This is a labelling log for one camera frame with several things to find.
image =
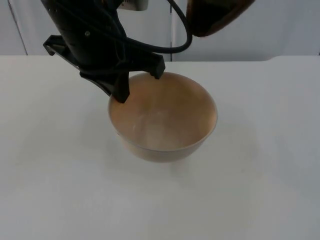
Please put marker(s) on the pale wooden bowl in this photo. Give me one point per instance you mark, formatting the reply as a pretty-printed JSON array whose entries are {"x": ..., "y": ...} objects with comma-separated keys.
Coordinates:
[{"x": 162, "y": 120}]

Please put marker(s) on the dark wooden cup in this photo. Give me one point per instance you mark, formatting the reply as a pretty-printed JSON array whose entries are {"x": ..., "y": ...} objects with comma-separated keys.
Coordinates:
[{"x": 212, "y": 17}]

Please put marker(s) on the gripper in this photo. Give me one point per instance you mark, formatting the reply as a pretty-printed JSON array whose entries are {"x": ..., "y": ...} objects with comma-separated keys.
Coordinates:
[{"x": 82, "y": 47}]

